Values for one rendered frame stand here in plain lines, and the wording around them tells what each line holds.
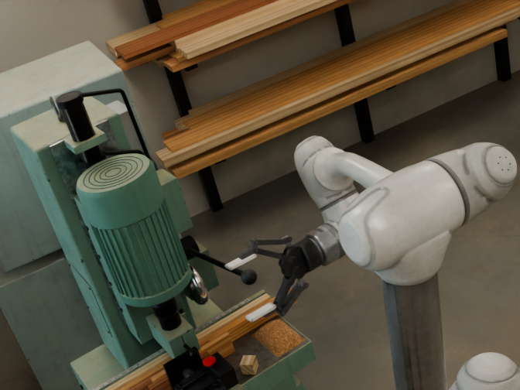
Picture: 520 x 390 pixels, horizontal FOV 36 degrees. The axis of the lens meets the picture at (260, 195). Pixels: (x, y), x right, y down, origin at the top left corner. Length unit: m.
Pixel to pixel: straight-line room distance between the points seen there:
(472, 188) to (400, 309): 0.25
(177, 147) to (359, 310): 1.15
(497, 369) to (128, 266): 0.82
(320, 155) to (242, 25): 1.94
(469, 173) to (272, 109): 2.66
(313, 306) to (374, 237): 2.31
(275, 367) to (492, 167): 0.86
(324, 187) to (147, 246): 0.43
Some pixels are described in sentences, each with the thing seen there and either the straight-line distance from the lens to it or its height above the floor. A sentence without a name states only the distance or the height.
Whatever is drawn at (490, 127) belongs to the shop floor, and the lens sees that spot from 4.75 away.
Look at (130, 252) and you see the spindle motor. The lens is 1.79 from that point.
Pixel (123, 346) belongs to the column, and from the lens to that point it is 2.20.
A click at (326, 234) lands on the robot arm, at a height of 1.17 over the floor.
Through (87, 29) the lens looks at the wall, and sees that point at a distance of 4.07.
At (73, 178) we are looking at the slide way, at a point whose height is 1.42.
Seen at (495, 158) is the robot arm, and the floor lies 1.51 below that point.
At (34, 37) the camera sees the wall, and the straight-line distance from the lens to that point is 4.02.
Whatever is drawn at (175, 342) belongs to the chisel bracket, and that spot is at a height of 1.02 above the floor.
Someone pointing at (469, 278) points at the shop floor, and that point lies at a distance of 3.61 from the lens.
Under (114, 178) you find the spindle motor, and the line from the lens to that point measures 1.75.
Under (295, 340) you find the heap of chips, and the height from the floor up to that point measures 0.91.
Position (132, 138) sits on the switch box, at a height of 1.41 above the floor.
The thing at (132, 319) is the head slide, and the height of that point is 1.05.
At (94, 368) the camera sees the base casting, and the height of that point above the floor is 0.80.
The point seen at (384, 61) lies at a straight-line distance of 4.23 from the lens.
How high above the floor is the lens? 2.20
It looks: 29 degrees down
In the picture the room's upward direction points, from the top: 16 degrees counter-clockwise
